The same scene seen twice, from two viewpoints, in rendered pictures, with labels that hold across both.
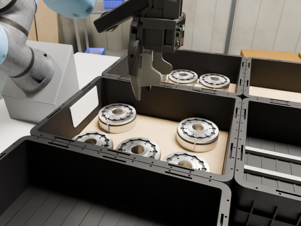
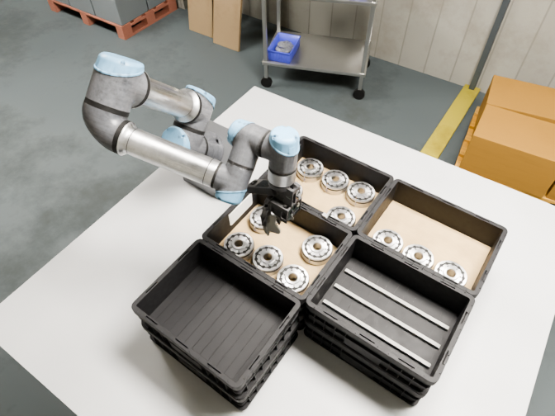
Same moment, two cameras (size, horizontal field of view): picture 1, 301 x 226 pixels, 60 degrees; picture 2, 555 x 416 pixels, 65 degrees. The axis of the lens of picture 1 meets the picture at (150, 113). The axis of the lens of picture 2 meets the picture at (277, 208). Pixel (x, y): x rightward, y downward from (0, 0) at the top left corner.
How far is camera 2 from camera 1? 89 cm
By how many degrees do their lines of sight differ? 22
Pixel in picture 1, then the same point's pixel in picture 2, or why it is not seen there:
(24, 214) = (195, 283)
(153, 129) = (288, 236)
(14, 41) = (194, 144)
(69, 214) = (219, 289)
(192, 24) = (438, 11)
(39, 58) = (211, 148)
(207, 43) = (456, 44)
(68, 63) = not seen: hidden behind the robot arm
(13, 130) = (186, 196)
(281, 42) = not seen: outside the picture
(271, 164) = (358, 286)
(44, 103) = not seen: hidden behind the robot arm
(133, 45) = (264, 214)
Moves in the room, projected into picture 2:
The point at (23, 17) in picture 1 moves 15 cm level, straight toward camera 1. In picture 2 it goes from (202, 124) to (204, 153)
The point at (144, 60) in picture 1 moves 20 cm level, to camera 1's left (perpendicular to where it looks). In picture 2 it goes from (272, 219) to (207, 205)
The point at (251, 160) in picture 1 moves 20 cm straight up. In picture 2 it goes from (344, 280) to (353, 245)
